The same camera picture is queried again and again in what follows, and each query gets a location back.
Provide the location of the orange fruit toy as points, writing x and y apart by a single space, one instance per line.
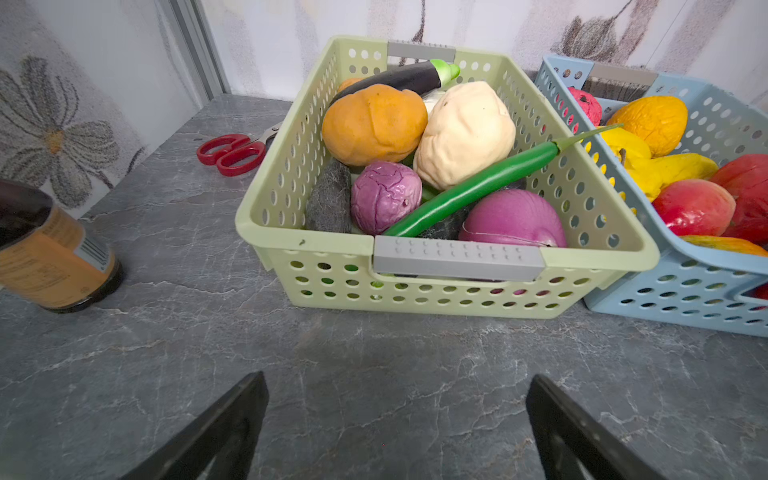
660 121

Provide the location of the green orange papaya toy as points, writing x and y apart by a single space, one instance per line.
730 244

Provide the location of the green chili pepper toy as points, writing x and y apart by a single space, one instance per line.
486 182

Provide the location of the red handled scissors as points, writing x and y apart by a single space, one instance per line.
236 154

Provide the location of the blue plastic basket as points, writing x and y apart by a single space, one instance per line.
691 285

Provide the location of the purple cabbage toy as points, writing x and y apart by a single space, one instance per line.
383 194

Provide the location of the dark eggplant toy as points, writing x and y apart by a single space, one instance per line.
421 78

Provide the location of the red bell pepper toy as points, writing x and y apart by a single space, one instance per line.
745 178

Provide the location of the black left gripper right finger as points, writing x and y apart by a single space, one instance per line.
573 445

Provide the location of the yellow apple toy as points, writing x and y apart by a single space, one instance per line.
631 150

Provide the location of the orange potato toy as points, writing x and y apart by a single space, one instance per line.
378 123

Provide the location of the yellow mango toy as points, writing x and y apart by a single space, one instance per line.
652 176

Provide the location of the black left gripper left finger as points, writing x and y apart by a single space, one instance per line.
219 443

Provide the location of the brown glass bottle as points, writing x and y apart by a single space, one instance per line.
48 257

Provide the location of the red peach toy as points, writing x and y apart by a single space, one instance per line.
695 207

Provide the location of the cream white round vegetable toy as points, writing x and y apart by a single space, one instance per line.
468 130

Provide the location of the purple onion toy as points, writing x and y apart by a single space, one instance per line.
514 217

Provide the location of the green plastic basket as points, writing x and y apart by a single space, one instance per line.
605 239

